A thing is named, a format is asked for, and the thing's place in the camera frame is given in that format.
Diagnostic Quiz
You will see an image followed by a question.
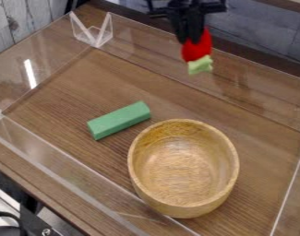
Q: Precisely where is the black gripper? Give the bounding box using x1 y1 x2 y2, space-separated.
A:
147 0 228 44

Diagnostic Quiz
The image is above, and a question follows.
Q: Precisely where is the red plush strawberry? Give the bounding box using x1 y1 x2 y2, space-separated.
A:
183 28 214 75

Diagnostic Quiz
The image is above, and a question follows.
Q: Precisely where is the green foam block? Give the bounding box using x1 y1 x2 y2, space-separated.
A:
88 101 151 140

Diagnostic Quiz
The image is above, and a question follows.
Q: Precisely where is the wooden bowl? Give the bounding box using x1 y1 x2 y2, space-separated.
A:
128 119 240 218

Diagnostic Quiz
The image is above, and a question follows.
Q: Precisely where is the clear acrylic enclosure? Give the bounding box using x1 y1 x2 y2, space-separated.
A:
0 9 300 236

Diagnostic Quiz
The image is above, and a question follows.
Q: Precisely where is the black mount bracket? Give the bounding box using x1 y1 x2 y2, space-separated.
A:
21 206 63 236

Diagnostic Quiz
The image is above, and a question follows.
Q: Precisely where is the black cable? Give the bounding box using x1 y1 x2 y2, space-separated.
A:
0 210 24 229

